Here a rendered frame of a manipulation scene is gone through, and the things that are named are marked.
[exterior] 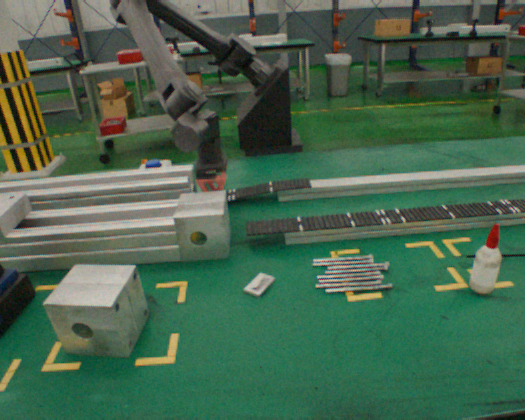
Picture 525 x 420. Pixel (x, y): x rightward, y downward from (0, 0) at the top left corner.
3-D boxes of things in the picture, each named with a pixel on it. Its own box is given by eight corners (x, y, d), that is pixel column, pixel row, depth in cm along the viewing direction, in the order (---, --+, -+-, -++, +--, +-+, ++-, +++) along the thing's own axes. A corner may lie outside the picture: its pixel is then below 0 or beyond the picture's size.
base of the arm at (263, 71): (278, 66, 130) (255, 93, 134) (260, 50, 128) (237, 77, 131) (281, 69, 122) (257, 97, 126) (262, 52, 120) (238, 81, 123)
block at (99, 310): (155, 303, 63) (142, 255, 58) (129, 357, 53) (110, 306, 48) (99, 301, 64) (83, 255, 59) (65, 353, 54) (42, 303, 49)
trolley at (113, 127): (191, 134, 428) (178, 39, 381) (197, 149, 381) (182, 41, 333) (97, 149, 407) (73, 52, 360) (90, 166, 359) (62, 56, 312)
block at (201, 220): (231, 225, 84) (226, 185, 79) (229, 258, 73) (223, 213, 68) (189, 228, 84) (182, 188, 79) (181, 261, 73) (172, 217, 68)
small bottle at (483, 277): (493, 297, 58) (511, 232, 52) (468, 292, 59) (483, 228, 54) (492, 282, 61) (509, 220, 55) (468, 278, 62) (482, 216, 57)
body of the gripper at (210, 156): (195, 177, 85) (190, 144, 82) (200, 161, 94) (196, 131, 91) (224, 174, 85) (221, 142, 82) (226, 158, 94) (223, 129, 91)
